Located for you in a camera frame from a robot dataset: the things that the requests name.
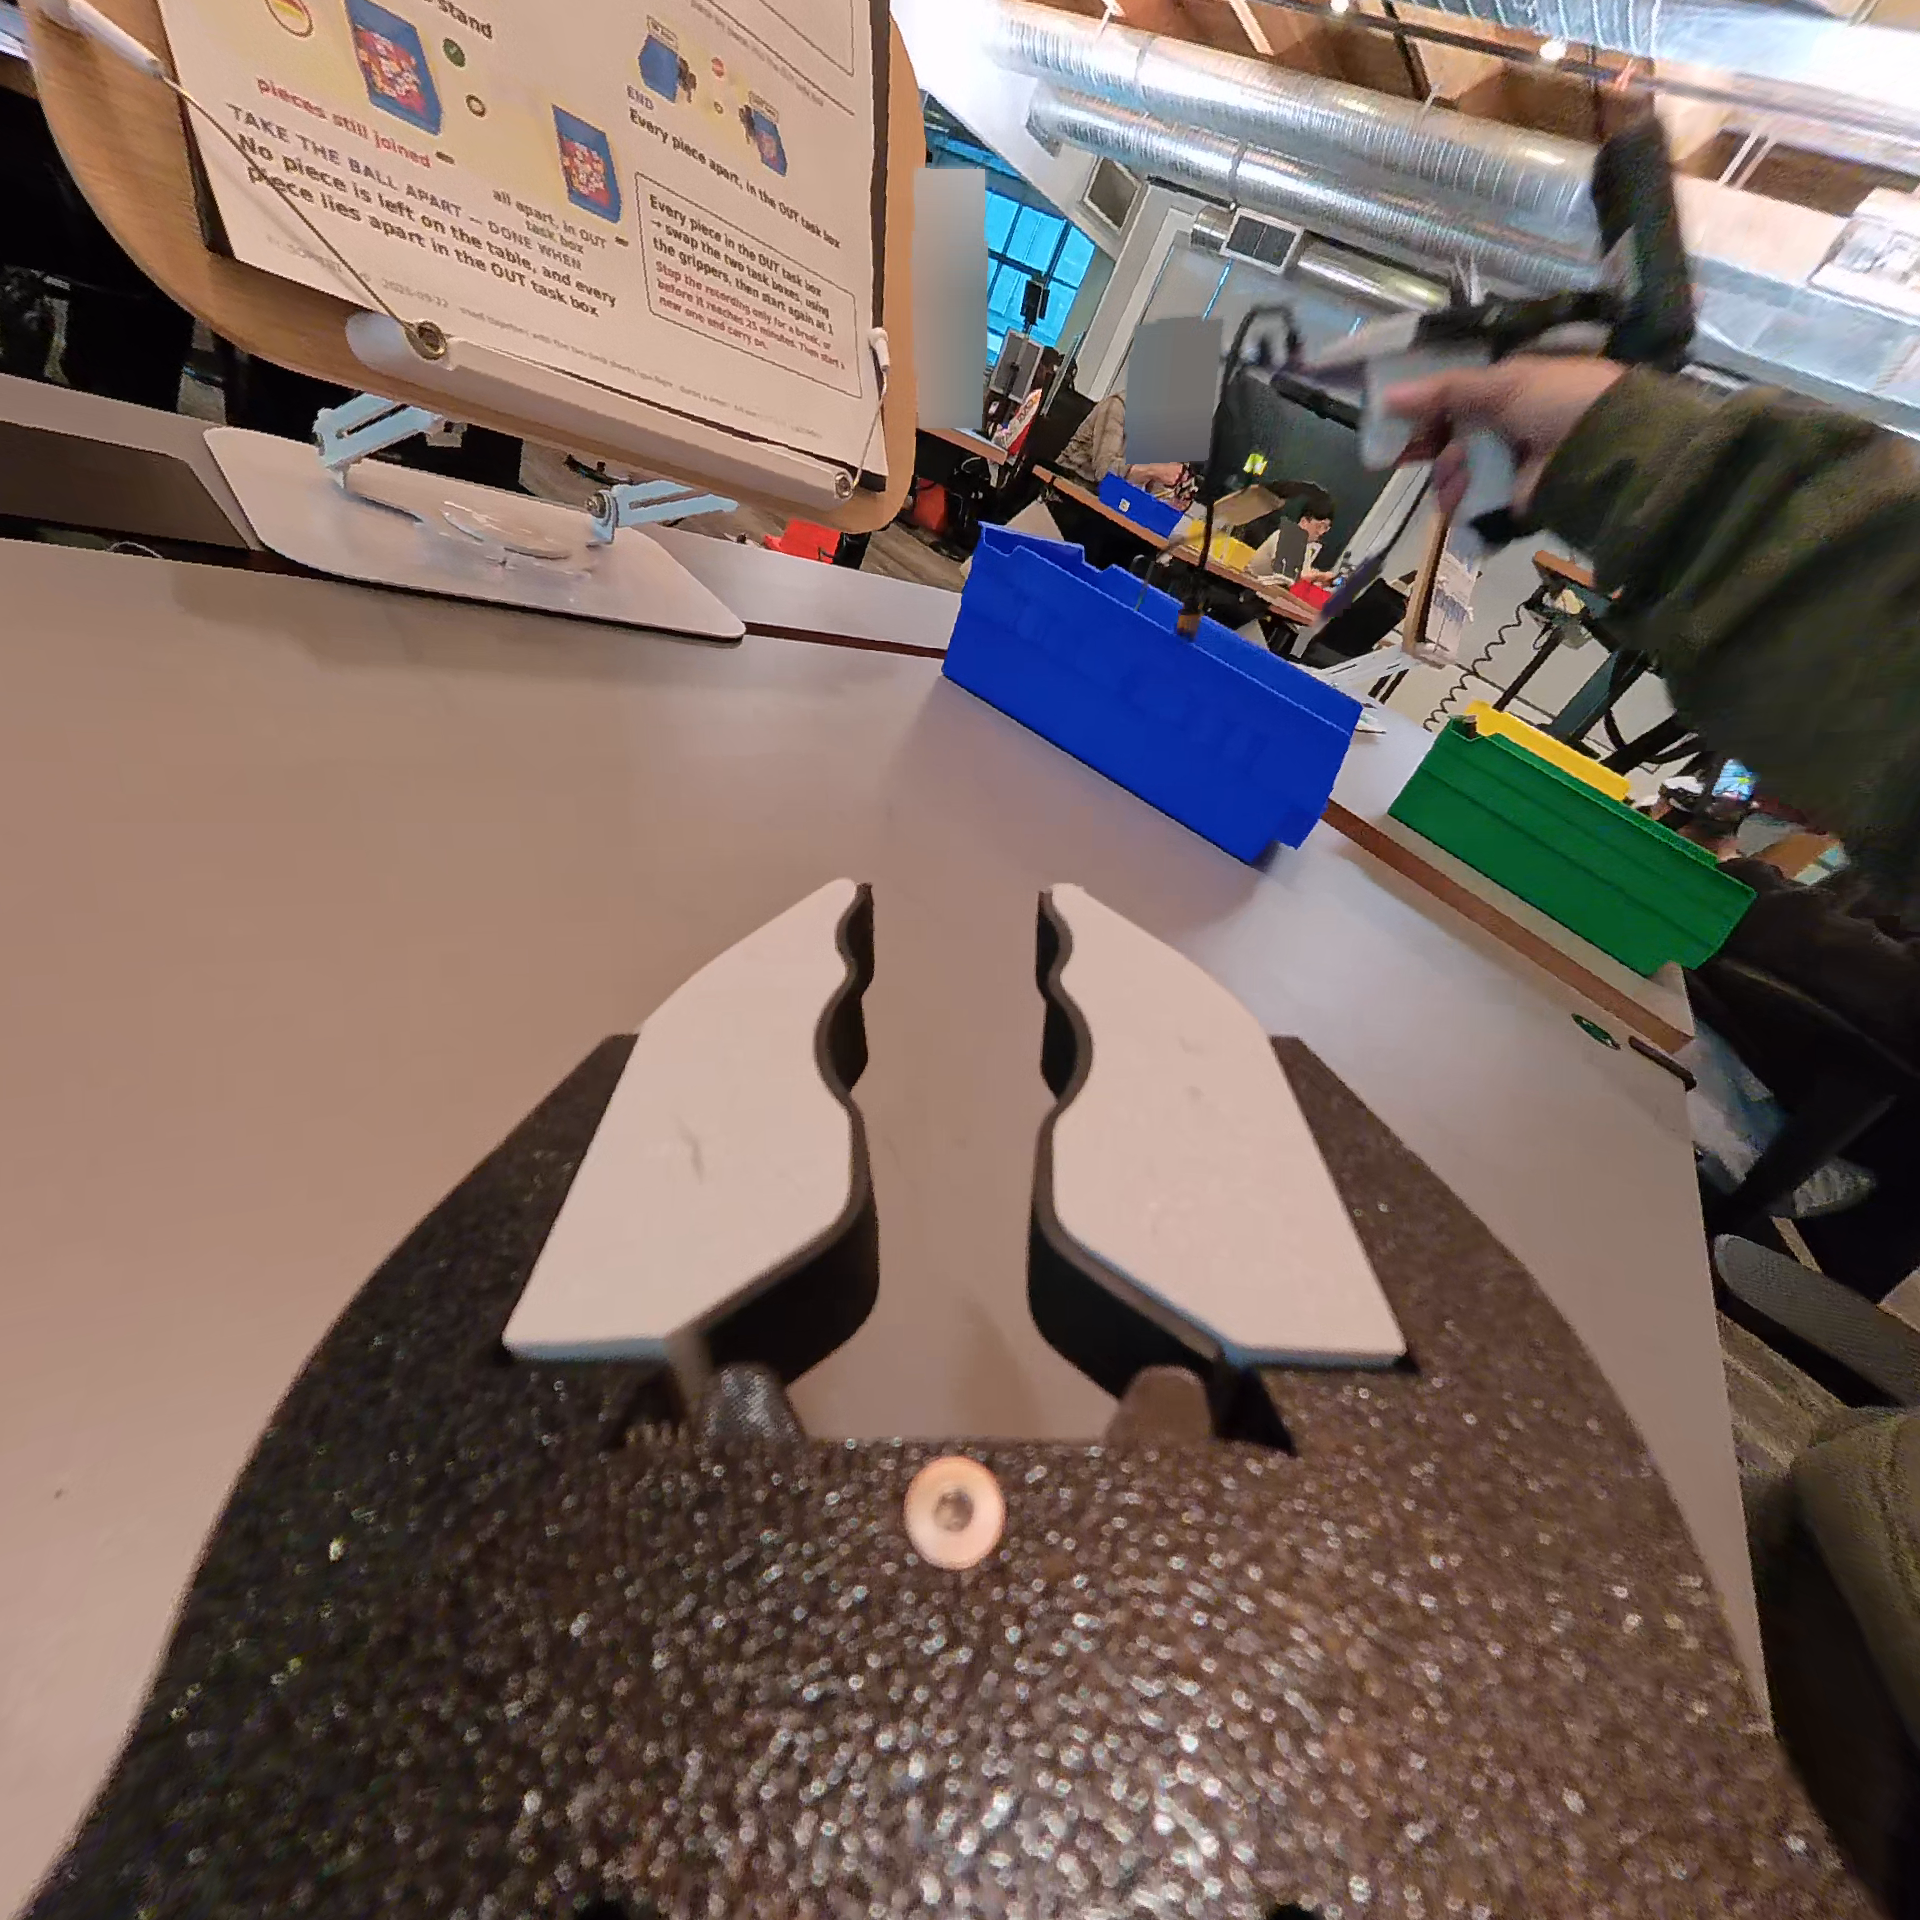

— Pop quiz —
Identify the person's right hand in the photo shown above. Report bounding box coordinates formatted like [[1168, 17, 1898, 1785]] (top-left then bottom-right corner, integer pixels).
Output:
[[1380, 356, 1629, 519]]

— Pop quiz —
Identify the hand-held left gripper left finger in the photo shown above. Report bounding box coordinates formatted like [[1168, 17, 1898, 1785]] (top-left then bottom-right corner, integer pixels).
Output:
[[499, 877, 882, 1425]]

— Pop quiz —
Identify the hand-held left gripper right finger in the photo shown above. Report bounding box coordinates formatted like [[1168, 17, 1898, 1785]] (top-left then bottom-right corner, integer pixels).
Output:
[[1028, 879, 1413, 1409]]

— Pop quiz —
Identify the blue-lit window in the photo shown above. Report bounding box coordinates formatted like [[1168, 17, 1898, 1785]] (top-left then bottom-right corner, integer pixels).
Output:
[[986, 188, 1098, 297]]

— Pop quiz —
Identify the silver ventilation duct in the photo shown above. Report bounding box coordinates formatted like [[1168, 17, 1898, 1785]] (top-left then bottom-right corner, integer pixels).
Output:
[[991, 0, 1604, 226], [1028, 84, 1450, 291]]

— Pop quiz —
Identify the blue plastic bin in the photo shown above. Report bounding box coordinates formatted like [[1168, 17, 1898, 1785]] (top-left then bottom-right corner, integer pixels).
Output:
[[941, 521, 1365, 867]]

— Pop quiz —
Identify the printed instruction sheet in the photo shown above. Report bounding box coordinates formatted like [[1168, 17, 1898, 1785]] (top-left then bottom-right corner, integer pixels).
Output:
[[158, 0, 879, 497]]

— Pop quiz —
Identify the green plastic bin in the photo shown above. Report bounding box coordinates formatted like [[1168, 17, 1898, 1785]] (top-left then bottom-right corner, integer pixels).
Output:
[[1388, 717, 1757, 977]]

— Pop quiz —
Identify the instruction sheet on stand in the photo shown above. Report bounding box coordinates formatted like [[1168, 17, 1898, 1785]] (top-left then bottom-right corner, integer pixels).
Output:
[[22, 0, 928, 537]]

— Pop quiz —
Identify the person's olive clothing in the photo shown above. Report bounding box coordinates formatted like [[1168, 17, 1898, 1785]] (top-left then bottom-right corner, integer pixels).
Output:
[[1747, 1409, 1920, 1920]]

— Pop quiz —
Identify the yellow plastic bin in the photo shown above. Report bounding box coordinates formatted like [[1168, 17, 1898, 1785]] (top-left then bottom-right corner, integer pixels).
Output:
[[1463, 698, 1635, 804]]

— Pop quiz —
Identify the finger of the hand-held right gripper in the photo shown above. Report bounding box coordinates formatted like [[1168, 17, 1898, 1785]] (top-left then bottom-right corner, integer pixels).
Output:
[[1302, 306, 1501, 378]]

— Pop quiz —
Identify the silver stand base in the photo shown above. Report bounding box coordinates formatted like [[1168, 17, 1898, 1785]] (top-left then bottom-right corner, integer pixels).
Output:
[[202, 390, 747, 645]]

